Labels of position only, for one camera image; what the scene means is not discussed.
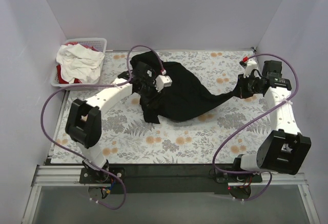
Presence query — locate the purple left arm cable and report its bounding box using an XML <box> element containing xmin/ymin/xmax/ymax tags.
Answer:
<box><xmin>40</xmin><ymin>45</ymin><xmax>167</xmax><ymax>211</ymax></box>

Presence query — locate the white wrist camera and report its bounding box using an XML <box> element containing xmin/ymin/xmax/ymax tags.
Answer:
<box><xmin>155</xmin><ymin>70</ymin><xmax>172</xmax><ymax>92</ymax></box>
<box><xmin>239</xmin><ymin>57</ymin><xmax>258</xmax><ymax>77</ymax></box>

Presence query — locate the red t-shirt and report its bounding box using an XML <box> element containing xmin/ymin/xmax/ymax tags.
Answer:
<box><xmin>55</xmin><ymin>42</ymin><xmax>103</xmax><ymax>85</ymax></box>

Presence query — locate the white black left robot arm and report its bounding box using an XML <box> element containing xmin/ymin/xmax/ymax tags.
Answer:
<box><xmin>65</xmin><ymin>63</ymin><xmax>172</xmax><ymax>182</ymax></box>

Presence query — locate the black t-shirt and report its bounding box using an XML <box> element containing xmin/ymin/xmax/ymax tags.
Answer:
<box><xmin>140</xmin><ymin>62</ymin><xmax>243</xmax><ymax>124</ymax></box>

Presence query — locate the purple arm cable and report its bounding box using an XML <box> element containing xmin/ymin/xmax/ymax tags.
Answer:
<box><xmin>213</xmin><ymin>53</ymin><xmax>300</xmax><ymax>202</ymax></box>
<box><xmin>40</xmin><ymin>45</ymin><xmax>167</xmax><ymax>211</ymax></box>

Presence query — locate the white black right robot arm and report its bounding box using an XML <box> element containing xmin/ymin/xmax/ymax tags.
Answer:
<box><xmin>235</xmin><ymin>58</ymin><xmax>311</xmax><ymax>175</ymax></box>

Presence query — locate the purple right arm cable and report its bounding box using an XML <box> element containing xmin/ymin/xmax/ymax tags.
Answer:
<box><xmin>213</xmin><ymin>53</ymin><xmax>300</xmax><ymax>202</ymax></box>

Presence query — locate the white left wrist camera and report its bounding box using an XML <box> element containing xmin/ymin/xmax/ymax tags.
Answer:
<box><xmin>155</xmin><ymin>70</ymin><xmax>172</xmax><ymax>92</ymax></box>

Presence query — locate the floral patterned table mat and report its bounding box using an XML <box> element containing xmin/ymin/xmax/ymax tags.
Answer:
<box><xmin>52</xmin><ymin>50</ymin><xmax>288</xmax><ymax>165</ymax></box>

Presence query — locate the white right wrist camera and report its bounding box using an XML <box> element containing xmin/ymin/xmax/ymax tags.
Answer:
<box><xmin>239</xmin><ymin>57</ymin><xmax>258</xmax><ymax>77</ymax></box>

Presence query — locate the aluminium frame rail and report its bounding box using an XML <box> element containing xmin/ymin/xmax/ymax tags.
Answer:
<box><xmin>22</xmin><ymin>165</ymin><xmax>320</xmax><ymax>223</ymax></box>

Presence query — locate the white t-shirt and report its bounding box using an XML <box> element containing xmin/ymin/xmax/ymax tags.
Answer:
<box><xmin>55</xmin><ymin>43</ymin><xmax>106</xmax><ymax>84</ymax></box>

